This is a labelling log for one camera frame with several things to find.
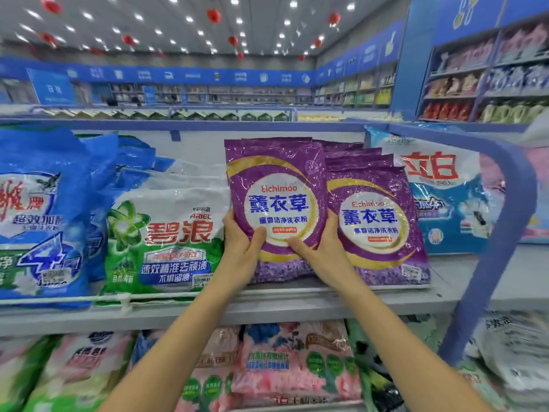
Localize person's left hand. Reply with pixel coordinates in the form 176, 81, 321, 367
221, 209, 268, 292

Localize person's right hand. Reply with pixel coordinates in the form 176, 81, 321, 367
286, 209, 357, 292

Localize grey blue-framed shelf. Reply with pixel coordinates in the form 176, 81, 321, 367
0, 117, 549, 412

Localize green white Ariel bag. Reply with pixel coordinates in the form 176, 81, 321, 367
100, 185, 233, 298

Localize purple Eichimoo lavender bag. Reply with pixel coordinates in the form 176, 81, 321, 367
325, 154, 396, 173

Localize green leaf-print detergent bag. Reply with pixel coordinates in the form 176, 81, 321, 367
346, 318, 405, 412

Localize blue white detergent bag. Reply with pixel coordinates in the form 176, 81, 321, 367
363, 125, 493, 257

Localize panda pale green bag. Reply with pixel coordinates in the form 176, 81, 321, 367
402, 314, 508, 412

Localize white washing powder bags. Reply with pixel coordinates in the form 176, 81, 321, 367
464, 310, 549, 412

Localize pink blue OMO bag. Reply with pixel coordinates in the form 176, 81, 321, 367
477, 144, 549, 246

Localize plain white detergent bag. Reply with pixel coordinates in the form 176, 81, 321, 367
520, 110, 549, 147

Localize person's right forearm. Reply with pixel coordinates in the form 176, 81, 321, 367
332, 276, 494, 412

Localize person's left forearm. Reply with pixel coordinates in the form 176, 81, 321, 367
96, 276, 248, 412

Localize row of house-shaped cartons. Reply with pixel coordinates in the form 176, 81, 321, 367
42, 106, 296, 123

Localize row of red bottles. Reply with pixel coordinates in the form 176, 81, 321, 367
421, 101, 474, 123

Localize row of pale yellow bottles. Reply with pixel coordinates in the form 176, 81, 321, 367
477, 101, 548, 125

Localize group of red lanterns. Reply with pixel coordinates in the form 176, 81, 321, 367
25, 0, 343, 61

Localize blue hanging aisle sign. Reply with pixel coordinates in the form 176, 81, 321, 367
25, 67, 79, 106

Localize row of pink packets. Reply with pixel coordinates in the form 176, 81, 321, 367
436, 24, 549, 70

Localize blue icon header signs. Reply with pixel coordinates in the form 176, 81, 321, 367
432, 0, 549, 49

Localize blue back wall sign band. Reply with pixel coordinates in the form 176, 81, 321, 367
0, 55, 319, 87

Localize blue side wall sign band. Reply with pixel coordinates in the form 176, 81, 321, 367
314, 18, 407, 85

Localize blue wall column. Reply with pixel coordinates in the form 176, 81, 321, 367
389, 0, 439, 121

